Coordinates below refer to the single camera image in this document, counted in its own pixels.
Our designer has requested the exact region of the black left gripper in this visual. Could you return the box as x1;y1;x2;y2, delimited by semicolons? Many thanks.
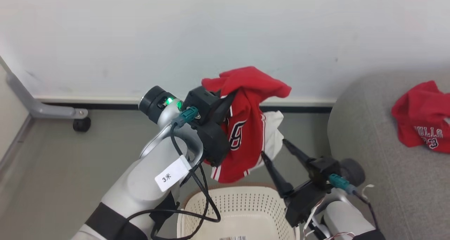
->
197;90;238;167

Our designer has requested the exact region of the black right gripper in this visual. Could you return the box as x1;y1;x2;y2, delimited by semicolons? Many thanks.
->
261;139;328;228

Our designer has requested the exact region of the red and white jersey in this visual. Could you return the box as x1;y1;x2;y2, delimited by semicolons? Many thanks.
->
201;66;292;183

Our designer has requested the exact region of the red Bulls shirt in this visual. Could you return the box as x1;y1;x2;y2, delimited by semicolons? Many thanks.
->
391;80;450;153

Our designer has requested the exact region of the grey fabric sofa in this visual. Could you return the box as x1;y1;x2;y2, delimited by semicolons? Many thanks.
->
327;69;450;240

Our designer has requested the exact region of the cream perforated laundry basket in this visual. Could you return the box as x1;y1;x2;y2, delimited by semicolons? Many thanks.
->
177;184;300;240

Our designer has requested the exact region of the white and black baseboard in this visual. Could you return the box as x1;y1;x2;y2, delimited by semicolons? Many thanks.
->
33;96;336;114

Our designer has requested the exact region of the black caster wheel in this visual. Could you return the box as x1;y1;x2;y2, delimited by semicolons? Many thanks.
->
73;117;91;132

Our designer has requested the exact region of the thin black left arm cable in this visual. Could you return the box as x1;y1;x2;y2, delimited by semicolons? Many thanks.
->
125;122;222;240

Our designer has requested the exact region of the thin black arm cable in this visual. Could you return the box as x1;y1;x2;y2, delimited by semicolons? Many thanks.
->
125;122;222;240
352;189;380;230

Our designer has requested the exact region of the white paper cable tag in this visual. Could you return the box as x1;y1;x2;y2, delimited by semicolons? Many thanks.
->
155;155;192;192

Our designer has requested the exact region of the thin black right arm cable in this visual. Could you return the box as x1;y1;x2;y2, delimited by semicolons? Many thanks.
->
352;189;380;230

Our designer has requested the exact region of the grey metal frame leg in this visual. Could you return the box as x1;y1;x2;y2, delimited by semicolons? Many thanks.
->
5;71;89;120

